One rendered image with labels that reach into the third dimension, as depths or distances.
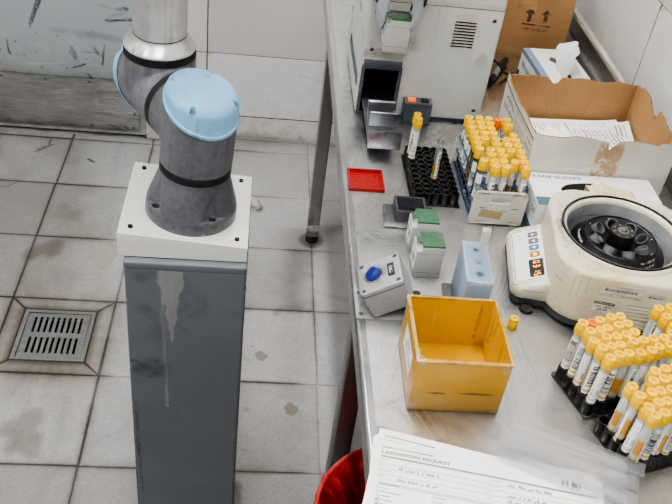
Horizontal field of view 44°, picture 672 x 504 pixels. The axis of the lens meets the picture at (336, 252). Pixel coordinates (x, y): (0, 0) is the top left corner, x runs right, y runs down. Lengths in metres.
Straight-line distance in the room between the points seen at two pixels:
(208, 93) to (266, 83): 1.97
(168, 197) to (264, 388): 1.10
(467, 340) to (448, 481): 0.26
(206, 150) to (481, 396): 0.55
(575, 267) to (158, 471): 0.93
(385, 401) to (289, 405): 1.15
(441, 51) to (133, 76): 0.68
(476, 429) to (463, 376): 0.08
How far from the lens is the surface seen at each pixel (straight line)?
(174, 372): 1.56
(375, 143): 1.67
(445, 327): 1.26
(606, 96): 1.87
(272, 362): 2.44
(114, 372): 2.42
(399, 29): 1.63
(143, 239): 1.37
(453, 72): 1.81
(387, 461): 1.11
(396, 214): 1.49
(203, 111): 1.27
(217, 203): 1.37
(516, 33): 2.22
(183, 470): 1.78
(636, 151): 1.66
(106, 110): 3.34
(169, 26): 1.36
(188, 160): 1.31
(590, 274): 1.33
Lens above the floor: 1.76
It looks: 38 degrees down
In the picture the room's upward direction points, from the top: 8 degrees clockwise
